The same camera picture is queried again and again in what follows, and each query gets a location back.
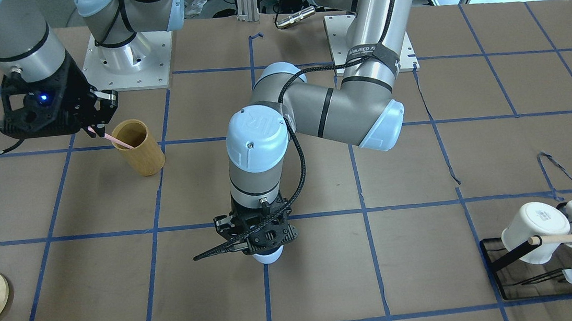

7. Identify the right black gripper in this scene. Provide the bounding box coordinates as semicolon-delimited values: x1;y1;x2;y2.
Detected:
1;58;119;140

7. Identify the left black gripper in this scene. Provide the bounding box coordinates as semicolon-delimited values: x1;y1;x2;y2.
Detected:
193;193;298;261

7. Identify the pink chopstick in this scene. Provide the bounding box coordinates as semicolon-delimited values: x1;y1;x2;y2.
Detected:
87;126;134;149

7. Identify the light blue cup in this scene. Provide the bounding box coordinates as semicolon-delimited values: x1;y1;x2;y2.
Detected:
252;246;284;265

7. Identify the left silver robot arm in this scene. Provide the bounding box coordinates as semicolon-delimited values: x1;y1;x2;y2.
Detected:
195;0;412;263

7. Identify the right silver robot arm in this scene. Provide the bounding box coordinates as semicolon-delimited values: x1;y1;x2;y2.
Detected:
0;0;185;155

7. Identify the bamboo cylinder holder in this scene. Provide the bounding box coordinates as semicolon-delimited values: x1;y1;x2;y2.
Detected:
112;118;166;176

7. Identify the silver cylindrical connector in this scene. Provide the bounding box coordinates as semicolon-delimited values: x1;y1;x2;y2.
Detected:
275;5;316;30

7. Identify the black mug rack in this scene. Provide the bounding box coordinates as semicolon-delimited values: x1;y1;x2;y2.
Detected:
476;201;572;303

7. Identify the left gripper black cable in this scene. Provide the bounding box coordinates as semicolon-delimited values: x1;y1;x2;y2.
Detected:
207;0;427;247

